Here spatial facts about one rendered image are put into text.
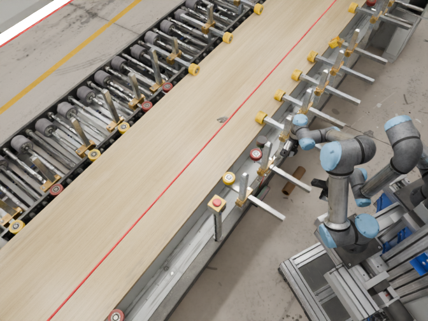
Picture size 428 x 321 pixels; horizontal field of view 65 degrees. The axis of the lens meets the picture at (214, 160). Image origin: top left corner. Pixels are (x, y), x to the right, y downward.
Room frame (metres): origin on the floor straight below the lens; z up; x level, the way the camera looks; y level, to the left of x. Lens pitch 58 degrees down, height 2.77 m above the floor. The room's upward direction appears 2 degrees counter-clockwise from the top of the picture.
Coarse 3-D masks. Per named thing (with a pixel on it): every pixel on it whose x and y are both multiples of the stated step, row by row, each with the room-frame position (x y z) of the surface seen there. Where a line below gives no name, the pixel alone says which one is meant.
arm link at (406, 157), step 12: (408, 144) 0.79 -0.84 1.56; (420, 144) 0.79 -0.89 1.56; (396, 156) 0.77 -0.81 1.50; (408, 156) 0.75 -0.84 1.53; (420, 156) 0.75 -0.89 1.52; (384, 168) 0.77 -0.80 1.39; (396, 168) 0.73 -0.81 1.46; (408, 168) 0.72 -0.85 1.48; (372, 180) 0.76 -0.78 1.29; (384, 180) 0.73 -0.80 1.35; (360, 192) 0.75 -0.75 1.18; (372, 192) 0.73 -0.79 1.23; (360, 204) 0.70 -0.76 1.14
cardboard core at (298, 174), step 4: (300, 168) 1.54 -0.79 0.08; (296, 172) 1.51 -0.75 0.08; (300, 172) 1.50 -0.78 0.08; (304, 172) 1.52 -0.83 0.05; (296, 176) 1.46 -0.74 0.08; (300, 176) 1.46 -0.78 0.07; (288, 184) 1.38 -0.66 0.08; (292, 184) 1.38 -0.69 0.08; (284, 188) 1.35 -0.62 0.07; (288, 188) 1.34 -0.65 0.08; (292, 188) 1.35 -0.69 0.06; (284, 192) 1.34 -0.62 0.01; (288, 192) 1.31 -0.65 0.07
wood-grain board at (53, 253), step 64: (320, 0) 2.83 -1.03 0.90; (256, 64) 2.03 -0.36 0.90; (192, 128) 1.43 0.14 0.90; (256, 128) 1.40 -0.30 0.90; (64, 192) 0.97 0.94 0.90; (128, 192) 0.95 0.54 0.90; (192, 192) 0.93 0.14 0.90; (0, 256) 0.58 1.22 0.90; (64, 256) 0.57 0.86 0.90; (128, 256) 0.55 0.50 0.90; (0, 320) 0.25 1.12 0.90; (64, 320) 0.24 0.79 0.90
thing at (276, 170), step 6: (258, 162) 1.16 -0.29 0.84; (270, 168) 1.11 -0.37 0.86; (276, 168) 1.10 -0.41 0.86; (276, 174) 1.07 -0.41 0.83; (282, 174) 1.06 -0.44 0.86; (288, 174) 1.05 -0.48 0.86; (288, 180) 1.02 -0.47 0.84; (294, 180) 1.01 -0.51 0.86; (300, 186) 0.97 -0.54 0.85; (306, 186) 0.96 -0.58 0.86
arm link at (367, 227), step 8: (360, 216) 0.59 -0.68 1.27; (368, 216) 0.59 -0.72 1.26; (352, 224) 0.55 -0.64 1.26; (360, 224) 0.55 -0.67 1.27; (368, 224) 0.55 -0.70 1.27; (376, 224) 0.55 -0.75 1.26; (360, 232) 0.51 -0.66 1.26; (368, 232) 0.51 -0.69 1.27; (376, 232) 0.51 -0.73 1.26; (360, 240) 0.49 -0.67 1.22; (368, 240) 0.49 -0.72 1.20
